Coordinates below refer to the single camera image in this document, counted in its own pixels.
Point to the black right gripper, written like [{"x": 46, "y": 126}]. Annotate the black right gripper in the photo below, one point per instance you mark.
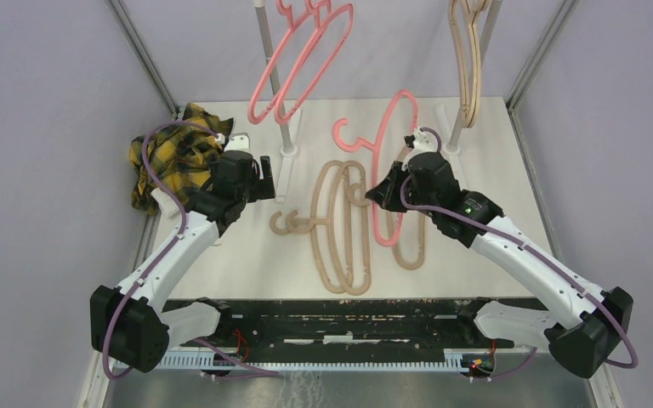
[{"x": 387, "y": 189}]

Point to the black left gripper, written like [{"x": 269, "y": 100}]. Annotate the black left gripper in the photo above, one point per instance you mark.
[{"x": 263, "y": 186}]

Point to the beige hanger hung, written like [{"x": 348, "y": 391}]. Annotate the beige hanger hung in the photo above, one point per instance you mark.
[
  {"x": 472, "y": 11},
  {"x": 456, "y": 22}
]

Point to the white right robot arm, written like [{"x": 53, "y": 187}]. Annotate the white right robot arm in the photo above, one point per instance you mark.
[{"x": 582, "y": 325}]

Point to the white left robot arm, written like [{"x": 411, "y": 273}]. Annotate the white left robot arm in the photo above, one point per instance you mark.
[{"x": 128, "y": 322}]

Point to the beige hanger bottom large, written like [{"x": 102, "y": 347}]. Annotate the beige hanger bottom large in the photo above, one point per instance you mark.
[{"x": 360, "y": 270}]

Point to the left white rack foot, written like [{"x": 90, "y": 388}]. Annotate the left white rack foot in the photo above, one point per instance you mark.
[{"x": 289, "y": 153}]

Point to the white rack foot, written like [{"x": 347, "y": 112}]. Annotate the white rack foot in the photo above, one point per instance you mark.
[
  {"x": 289, "y": 153},
  {"x": 451, "y": 147}
]

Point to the beige hanger with left hook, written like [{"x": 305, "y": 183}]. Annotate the beige hanger with left hook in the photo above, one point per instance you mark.
[{"x": 321, "y": 270}]

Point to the right white rack foot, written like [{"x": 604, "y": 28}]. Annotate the right white rack foot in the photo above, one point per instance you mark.
[{"x": 451, "y": 147}]

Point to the yellow plaid shirt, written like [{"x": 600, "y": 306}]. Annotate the yellow plaid shirt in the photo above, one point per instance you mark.
[{"x": 180, "y": 157}]

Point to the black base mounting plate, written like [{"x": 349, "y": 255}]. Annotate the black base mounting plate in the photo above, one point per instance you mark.
[{"x": 353, "y": 330}]

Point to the left grey rack pole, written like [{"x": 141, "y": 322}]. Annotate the left grey rack pole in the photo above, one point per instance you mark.
[{"x": 268, "y": 48}]

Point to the grey rack pole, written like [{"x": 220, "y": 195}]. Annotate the grey rack pole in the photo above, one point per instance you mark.
[
  {"x": 486, "y": 25},
  {"x": 268, "y": 48}
]

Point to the right grey rack pole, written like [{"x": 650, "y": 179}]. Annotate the right grey rack pole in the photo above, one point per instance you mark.
[{"x": 486, "y": 25}]

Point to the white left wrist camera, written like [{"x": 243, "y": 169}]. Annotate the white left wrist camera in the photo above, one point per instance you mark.
[{"x": 236, "y": 141}]

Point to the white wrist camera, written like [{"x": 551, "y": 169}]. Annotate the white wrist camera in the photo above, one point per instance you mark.
[
  {"x": 423, "y": 140},
  {"x": 236, "y": 141}
]

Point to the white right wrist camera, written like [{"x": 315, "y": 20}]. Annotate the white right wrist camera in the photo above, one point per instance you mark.
[{"x": 423, "y": 140}]

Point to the white slotted cable duct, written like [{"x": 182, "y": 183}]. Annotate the white slotted cable duct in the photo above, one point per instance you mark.
[{"x": 206, "y": 360}]

